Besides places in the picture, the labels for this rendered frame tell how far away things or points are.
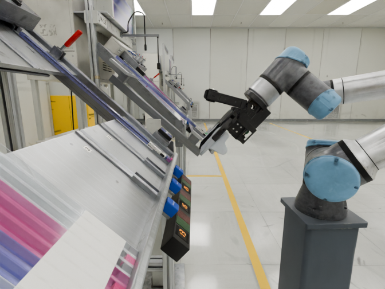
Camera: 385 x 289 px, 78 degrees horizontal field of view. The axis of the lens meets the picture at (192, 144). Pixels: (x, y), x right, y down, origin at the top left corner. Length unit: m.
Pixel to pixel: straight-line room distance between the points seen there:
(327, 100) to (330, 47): 8.73
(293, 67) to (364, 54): 9.26
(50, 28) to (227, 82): 6.93
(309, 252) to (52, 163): 0.73
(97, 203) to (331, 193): 0.52
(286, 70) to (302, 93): 0.07
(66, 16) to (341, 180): 1.59
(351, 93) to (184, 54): 7.62
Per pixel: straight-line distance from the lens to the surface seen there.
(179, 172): 0.68
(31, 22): 0.84
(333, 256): 0.90
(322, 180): 0.66
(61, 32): 1.73
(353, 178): 0.65
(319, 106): 0.66
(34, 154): 0.36
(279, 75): 0.65
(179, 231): 0.47
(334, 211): 0.84
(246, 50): 8.43
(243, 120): 0.63
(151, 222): 0.36
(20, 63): 0.62
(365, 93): 0.79
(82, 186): 0.36
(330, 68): 9.33
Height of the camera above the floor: 0.91
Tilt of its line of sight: 12 degrees down
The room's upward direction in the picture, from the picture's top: straight up
